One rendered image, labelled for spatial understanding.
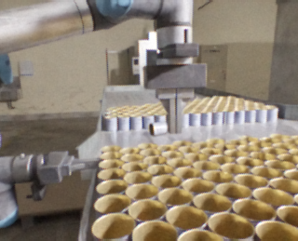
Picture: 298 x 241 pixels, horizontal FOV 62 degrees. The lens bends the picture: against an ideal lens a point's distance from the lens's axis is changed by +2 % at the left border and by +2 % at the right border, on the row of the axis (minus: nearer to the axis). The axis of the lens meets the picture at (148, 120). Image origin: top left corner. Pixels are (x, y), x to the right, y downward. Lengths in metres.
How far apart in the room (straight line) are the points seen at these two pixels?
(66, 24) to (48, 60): 6.90
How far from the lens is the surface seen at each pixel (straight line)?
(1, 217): 0.83
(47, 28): 0.56
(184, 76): 0.53
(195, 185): 0.58
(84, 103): 7.41
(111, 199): 0.52
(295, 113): 1.78
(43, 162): 0.74
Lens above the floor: 1.44
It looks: 13 degrees down
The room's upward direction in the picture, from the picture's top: 1 degrees counter-clockwise
